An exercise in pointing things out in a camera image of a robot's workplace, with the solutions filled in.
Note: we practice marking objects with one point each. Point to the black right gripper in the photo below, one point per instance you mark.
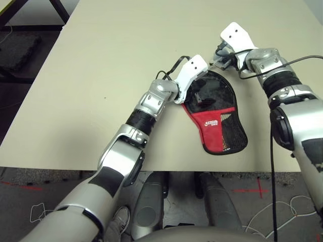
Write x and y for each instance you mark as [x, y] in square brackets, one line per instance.
[227, 56]

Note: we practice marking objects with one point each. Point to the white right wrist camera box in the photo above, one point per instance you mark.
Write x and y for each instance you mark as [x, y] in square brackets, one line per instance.
[236, 35]

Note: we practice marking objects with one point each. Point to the beige table with black frame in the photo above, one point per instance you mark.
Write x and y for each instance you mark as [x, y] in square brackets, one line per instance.
[27, 12]

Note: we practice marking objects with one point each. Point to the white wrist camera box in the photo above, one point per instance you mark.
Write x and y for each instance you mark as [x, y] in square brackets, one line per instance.
[194, 68]
[236, 35]

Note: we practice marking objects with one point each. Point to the grey robot leg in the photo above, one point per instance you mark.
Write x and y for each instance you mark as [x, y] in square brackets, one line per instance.
[219, 201]
[149, 206]

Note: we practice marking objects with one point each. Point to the grey robot torso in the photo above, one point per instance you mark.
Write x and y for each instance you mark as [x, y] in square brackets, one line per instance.
[202, 234]

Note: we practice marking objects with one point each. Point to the black rubber ping-pong paddle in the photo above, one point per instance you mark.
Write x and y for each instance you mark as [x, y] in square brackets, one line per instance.
[222, 95]

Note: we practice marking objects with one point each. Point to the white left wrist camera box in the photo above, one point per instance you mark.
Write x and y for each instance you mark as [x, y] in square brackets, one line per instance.
[194, 68]

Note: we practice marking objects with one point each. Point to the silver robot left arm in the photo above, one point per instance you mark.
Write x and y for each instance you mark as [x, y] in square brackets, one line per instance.
[121, 151]

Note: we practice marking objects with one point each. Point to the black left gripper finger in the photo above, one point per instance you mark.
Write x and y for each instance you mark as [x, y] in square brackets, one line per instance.
[207, 102]
[198, 97]

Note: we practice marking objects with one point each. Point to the grey robot right leg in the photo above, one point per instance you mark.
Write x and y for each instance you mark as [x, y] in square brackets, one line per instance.
[219, 201]

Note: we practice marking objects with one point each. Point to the grey bystander shoe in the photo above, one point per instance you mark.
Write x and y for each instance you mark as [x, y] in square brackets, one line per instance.
[122, 219]

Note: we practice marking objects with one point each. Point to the red black paddle case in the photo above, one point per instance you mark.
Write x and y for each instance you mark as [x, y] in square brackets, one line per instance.
[214, 131]

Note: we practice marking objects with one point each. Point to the black foam mat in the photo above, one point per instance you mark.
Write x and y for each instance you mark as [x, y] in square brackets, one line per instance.
[17, 53]

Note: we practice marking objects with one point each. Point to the grey robot left leg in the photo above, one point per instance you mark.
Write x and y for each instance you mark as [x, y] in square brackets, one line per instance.
[149, 206]

